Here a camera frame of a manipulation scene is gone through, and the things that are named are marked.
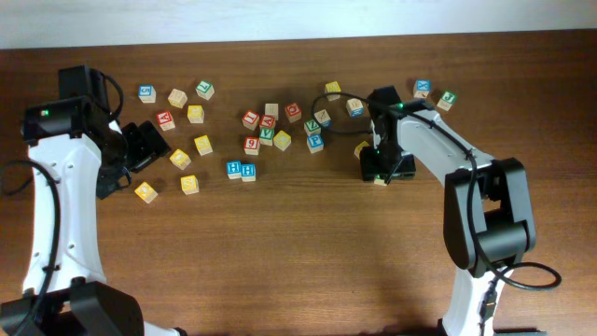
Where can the plain wooden block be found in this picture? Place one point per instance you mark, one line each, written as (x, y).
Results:
(272, 109)

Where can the green J block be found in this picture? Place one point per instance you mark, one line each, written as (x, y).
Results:
(446, 100)

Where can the blue side wooden block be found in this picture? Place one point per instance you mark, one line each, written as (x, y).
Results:
(322, 118)

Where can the blue X block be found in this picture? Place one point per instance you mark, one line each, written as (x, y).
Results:
(421, 88)

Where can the green L block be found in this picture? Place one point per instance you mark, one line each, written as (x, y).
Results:
(205, 90)

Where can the yellow block near gripper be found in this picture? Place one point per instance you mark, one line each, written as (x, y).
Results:
(180, 159)

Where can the yellow block upper left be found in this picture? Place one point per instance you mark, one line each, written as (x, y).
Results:
(195, 114)

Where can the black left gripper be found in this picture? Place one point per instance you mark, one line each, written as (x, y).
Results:
(150, 144)

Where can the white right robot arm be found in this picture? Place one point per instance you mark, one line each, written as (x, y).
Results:
(488, 221)

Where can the wooden block upper left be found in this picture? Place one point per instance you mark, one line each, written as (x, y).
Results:
(177, 98)

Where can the blue h block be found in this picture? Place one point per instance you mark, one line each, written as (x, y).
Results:
(234, 169)
(248, 172)

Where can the red L block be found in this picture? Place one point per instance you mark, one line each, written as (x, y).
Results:
(250, 120)

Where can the yellow block lower right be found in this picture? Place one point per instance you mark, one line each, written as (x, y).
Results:
(358, 149)

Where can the yellow block lower left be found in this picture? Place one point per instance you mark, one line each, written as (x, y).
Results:
(146, 193)

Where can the red G block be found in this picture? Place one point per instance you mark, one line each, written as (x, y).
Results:
(293, 112)

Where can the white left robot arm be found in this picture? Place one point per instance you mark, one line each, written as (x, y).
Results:
(78, 154)

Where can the blue H block left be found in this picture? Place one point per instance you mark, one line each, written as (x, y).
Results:
(234, 169)

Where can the yellow block mid left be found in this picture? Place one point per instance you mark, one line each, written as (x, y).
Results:
(203, 145)

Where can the blue wooden block upper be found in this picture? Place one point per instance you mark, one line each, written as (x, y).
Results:
(355, 107)

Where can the yellow block top centre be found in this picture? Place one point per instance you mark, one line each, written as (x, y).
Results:
(332, 90)

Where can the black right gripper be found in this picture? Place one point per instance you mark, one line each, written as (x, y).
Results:
(369, 164)

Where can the blue P block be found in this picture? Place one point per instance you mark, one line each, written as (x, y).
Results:
(315, 143)

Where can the blue 5 block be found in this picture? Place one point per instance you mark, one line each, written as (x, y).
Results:
(147, 94)

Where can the green R block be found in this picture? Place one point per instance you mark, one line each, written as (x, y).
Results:
(379, 181)

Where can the red Y block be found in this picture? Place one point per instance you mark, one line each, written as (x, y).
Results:
(165, 120)

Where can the yellow S block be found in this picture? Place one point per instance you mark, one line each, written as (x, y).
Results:
(189, 184)

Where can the red A block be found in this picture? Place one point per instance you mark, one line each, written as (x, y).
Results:
(267, 121)

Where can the green V block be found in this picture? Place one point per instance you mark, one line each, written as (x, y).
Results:
(266, 136)

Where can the red 9 block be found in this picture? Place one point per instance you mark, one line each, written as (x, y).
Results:
(251, 145)

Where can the blue H block right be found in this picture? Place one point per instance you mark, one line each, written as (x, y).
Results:
(248, 172)

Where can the green Z block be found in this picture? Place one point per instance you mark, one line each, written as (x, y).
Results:
(311, 127)

